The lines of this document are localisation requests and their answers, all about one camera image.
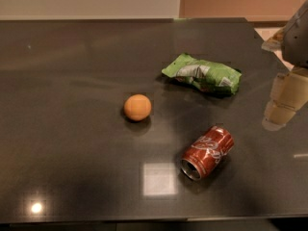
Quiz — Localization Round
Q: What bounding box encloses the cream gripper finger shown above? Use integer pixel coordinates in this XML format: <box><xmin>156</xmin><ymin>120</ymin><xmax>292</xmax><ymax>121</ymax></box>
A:
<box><xmin>261</xmin><ymin>28</ymin><xmax>285</xmax><ymax>52</ymax></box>
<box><xmin>262</xmin><ymin>66</ymin><xmax>308</xmax><ymax>131</ymax></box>

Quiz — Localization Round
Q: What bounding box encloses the red coke can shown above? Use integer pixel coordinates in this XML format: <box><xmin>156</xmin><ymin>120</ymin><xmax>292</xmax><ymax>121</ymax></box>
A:
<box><xmin>181</xmin><ymin>126</ymin><xmax>234</xmax><ymax>181</ymax></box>

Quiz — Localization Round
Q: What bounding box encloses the green chip bag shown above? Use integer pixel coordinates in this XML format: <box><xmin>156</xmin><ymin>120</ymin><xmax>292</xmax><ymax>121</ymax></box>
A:
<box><xmin>162</xmin><ymin>53</ymin><xmax>242</xmax><ymax>95</ymax></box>

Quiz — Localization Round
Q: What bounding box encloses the orange fruit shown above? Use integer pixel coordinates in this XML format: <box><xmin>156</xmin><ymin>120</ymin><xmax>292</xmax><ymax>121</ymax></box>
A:
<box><xmin>123</xmin><ymin>94</ymin><xmax>152</xmax><ymax>121</ymax></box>

